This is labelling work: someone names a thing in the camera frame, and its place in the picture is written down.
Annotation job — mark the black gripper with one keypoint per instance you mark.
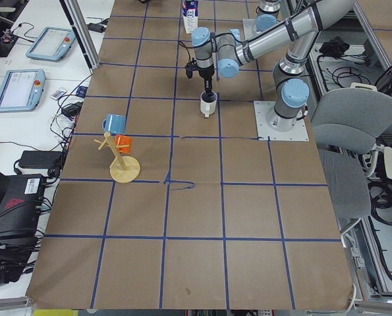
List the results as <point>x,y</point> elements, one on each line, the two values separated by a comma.
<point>205,74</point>

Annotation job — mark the white ribbed mug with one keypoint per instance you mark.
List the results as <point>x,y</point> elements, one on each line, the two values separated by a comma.
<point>207,105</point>

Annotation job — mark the milk carton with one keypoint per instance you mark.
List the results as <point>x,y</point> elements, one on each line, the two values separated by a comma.
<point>190,15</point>

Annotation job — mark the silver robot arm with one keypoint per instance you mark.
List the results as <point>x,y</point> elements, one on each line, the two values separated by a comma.
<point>267,13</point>
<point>227,52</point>

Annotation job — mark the blue mug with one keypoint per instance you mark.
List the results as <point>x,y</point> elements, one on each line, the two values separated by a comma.
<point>115,124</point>

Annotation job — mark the orange mug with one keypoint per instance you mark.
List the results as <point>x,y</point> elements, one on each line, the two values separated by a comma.
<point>123,143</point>

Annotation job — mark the wooden mug tree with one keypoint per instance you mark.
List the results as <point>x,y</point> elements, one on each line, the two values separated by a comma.
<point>124,168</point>

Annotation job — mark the black power adapter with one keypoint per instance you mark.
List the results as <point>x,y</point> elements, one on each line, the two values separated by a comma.
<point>96,27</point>

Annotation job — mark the grey office chair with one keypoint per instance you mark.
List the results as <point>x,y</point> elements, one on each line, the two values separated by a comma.
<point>346,123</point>

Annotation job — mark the small remote control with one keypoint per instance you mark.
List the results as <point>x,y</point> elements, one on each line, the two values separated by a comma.
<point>58,94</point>

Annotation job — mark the far teach pendant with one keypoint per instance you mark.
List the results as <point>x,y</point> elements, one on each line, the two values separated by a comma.
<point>52,44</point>

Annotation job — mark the teach pendant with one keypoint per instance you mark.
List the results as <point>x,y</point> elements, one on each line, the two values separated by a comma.
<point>52,44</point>
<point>21,90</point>

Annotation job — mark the near teach pendant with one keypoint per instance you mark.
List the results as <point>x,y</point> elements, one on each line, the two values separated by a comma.
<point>21,90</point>

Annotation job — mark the black power brick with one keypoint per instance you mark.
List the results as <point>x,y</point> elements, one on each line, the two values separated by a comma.
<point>39,159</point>

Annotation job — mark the black computer box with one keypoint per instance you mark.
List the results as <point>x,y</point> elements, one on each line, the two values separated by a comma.
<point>20,197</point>

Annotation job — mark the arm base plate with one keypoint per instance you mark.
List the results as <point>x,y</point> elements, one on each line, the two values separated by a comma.
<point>272,127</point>
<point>249,28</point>

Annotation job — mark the aluminium frame post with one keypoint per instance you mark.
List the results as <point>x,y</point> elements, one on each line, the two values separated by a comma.
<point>76,20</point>

